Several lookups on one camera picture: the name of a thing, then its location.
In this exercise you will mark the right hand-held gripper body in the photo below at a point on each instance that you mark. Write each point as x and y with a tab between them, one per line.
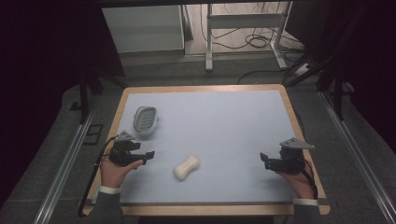
289	158

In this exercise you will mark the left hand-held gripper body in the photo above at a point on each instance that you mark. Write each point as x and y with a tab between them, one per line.
123	152

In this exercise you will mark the grey mesh basket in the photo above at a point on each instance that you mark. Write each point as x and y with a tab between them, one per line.
145	120

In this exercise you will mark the beige peanut-shaped toy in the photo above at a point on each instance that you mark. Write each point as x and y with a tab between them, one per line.
186	167

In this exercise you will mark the person's left hand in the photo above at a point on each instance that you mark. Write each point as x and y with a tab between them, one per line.
114	172

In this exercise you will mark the person's right hand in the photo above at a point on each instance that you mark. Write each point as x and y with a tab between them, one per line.
299	183

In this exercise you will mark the light blue table mat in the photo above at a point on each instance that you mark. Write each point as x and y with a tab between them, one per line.
211	137

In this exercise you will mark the black tripod stand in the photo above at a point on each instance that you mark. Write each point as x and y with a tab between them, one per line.
85	90
330	71

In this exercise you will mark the white cabinet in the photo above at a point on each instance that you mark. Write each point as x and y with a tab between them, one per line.
143	29

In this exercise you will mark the white metal stand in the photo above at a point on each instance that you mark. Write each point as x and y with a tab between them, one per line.
246	21

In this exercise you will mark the black floor bracket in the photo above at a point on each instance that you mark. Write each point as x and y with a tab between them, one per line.
93	133

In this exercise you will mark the aluminium floor rail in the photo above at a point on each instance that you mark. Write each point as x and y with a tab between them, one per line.
67	168
358	155

